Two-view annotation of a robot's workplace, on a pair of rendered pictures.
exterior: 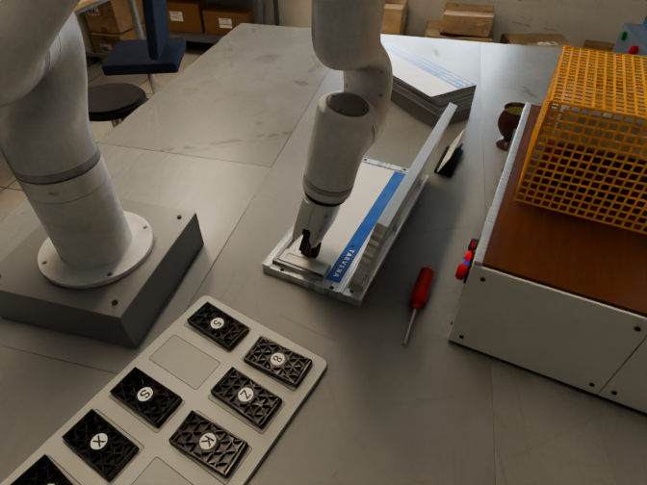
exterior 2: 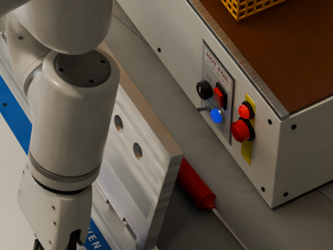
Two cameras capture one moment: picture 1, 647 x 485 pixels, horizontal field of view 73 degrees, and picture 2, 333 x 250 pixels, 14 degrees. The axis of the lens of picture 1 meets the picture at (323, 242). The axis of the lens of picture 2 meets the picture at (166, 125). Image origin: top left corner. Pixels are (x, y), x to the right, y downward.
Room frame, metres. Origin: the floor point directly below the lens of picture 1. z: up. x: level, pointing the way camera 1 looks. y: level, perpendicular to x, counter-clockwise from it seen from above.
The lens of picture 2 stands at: (-0.01, 0.67, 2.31)
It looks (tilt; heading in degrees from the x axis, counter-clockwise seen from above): 52 degrees down; 305
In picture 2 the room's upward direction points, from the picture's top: straight up
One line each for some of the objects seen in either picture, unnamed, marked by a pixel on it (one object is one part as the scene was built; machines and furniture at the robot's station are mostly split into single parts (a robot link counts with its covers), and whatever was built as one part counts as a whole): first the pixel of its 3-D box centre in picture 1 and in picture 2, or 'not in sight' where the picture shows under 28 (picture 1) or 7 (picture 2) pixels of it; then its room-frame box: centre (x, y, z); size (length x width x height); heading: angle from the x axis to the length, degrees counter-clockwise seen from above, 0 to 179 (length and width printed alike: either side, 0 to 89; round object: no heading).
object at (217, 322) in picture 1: (218, 324); not in sight; (0.45, 0.18, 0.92); 0.10 x 0.05 x 0.01; 55
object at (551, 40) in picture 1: (531, 60); not in sight; (3.68, -1.72, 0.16); 0.50 x 0.38 x 0.32; 86
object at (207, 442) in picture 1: (208, 443); not in sight; (0.26, 0.16, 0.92); 0.10 x 0.05 x 0.01; 62
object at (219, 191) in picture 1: (115, 233); not in sight; (0.72, 0.46, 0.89); 0.62 x 0.52 x 0.03; 166
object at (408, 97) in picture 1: (412, 82); not in sight; (1.37, -0.28, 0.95); 0.40 x 0.13 x 0.11; 30
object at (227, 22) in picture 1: (229, 21); not in sight; (4.33, 0.86, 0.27); 0.42 x 0.18 x 0.20; 78
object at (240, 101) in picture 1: (251, 79); not in sight; (1.56, 0.26, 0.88); 1.09 x 0.52 x 0.03; 166
